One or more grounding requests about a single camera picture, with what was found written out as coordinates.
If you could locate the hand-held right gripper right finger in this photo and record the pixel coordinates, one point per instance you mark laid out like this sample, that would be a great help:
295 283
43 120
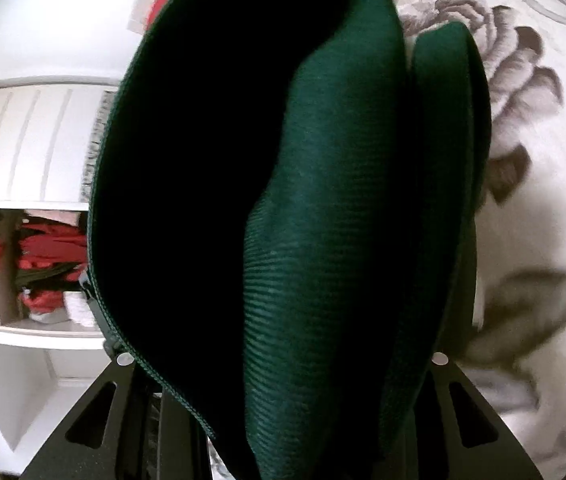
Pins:
439 386

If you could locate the green jacket with white stripes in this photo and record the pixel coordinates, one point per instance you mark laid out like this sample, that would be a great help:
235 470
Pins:
313 210

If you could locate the white grey floral blanket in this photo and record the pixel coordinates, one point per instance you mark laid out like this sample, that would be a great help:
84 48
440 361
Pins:
538 210

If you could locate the white wardrobe shelf unit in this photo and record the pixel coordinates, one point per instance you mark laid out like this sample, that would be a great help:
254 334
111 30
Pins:
28 135

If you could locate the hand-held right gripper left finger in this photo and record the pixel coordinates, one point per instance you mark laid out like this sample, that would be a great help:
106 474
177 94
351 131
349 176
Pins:
126 386

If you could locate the stack of red clothes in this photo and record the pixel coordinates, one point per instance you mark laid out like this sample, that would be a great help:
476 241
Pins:
48 250

